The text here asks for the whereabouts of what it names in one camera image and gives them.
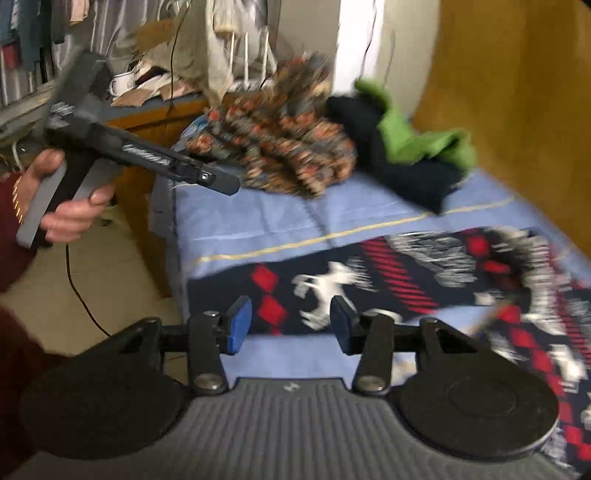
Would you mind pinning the person's dark red sweater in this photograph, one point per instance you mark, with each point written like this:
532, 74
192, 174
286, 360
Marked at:
23, 383

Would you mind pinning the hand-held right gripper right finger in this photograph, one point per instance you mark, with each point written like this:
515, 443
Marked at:
340, 325

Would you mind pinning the navy red white patterned sweater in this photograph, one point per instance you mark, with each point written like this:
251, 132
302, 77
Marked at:
415, 281

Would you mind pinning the floral patterned garment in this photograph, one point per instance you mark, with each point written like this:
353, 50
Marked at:
286, 134

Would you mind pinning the hanging clothes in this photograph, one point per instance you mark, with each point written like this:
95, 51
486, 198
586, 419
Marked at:
32, 37

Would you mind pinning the blue checked bed sheet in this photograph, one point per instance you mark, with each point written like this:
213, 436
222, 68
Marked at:
258, 221

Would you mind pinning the wooden headboard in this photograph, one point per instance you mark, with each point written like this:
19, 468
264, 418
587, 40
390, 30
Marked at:
517, 92

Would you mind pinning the person's left hand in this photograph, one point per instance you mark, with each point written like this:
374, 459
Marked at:
69, 217

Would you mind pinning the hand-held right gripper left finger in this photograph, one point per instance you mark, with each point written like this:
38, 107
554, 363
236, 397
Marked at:
239, 325

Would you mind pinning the clear plastic bag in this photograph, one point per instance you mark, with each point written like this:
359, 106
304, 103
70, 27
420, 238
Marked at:
231, 32

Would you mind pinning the white enamel mug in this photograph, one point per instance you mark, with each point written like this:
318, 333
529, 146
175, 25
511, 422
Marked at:
122, 84

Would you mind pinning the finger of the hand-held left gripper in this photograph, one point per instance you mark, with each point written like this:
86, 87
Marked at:
217, 181

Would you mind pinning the navy and green knit garment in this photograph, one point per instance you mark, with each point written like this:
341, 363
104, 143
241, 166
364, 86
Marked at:
406, 147

